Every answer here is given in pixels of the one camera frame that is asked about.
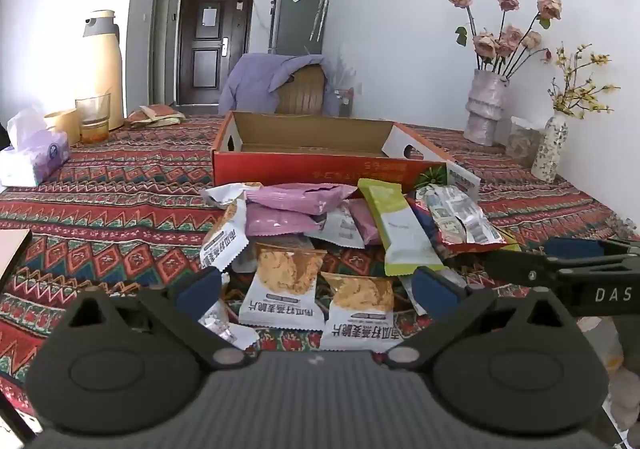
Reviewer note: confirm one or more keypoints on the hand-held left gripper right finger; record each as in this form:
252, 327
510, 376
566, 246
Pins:
435, 287

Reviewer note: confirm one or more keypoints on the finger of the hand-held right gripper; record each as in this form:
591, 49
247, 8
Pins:
520, 266
575, 248

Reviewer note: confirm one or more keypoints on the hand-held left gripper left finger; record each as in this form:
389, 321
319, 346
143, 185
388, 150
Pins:
197, 290

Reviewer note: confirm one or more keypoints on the silver snack packet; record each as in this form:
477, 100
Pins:
227, 329

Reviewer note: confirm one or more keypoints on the white orange crisp snack packet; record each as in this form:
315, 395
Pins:
357, 314
222, 239
287, 289

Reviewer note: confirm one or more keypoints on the green snack packet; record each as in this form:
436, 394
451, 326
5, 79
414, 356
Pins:
400, 229

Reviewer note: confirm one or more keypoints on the red banknote print snack packet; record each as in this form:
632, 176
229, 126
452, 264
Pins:
462, 219

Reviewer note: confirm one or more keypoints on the plain white snack packet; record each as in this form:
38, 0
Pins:
227, 192

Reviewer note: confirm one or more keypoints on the large pink snack packet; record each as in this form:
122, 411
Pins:
280, 222
300, 196

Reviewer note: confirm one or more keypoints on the white grey printed snack packet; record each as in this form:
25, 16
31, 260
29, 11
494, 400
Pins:
340, 230

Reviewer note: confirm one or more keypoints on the red cardboard box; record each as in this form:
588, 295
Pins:
310, 169

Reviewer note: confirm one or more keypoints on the clear glass jar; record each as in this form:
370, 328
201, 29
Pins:
522, 144

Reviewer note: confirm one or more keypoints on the pink textured vase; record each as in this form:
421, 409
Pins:
482, 114

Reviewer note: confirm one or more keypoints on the yellow flower sprigs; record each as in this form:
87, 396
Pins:
575, 89

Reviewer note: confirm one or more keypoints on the folded patterned cloth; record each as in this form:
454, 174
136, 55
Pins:
155, 116

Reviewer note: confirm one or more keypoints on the light wooden board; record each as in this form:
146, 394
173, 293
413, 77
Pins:
12, 251

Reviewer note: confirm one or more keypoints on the clear glass cup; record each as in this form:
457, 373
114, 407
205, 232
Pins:
92, 121

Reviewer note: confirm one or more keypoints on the purple tissue box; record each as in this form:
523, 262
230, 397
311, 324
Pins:
35, 159

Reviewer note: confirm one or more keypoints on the yellow cup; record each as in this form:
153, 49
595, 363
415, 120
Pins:
62, 126

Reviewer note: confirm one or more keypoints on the purple jacket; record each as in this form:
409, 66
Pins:
250, 79

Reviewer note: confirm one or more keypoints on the dried pink rose bouquet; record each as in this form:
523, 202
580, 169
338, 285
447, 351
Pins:
505, 39

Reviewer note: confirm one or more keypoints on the wooden chair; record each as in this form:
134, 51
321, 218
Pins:
300, 94

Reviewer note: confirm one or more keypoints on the dark brown door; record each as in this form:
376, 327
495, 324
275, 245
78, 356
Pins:
210, 64

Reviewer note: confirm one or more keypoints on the cream thermos jug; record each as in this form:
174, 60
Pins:
102, 79

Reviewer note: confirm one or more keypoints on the grey refrigerator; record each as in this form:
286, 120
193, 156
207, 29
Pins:
295, 24

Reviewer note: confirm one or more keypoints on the white umbrella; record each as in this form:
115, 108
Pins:
320, 9

